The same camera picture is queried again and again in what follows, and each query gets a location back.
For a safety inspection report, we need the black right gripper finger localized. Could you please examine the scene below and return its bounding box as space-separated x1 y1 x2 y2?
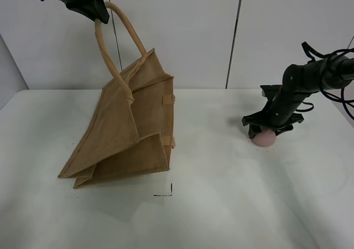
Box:
248 124 262 139
273 124 294 136

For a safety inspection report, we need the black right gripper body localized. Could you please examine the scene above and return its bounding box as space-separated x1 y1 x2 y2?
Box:
242 91 304 128

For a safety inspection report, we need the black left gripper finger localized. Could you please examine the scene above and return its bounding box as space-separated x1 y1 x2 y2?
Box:
79 1 110 24

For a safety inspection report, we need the pink peach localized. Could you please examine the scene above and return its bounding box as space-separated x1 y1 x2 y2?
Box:
251 129 276 147

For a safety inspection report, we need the brown linen tote bag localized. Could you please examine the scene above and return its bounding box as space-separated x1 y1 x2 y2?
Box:
58 2 175 189

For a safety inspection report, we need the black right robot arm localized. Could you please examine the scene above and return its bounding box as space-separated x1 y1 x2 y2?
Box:
242 56 353 139

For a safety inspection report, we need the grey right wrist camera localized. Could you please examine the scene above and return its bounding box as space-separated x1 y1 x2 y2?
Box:
260 85 281 99

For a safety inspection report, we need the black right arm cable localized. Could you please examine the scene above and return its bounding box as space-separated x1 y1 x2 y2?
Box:
300 41 354 121

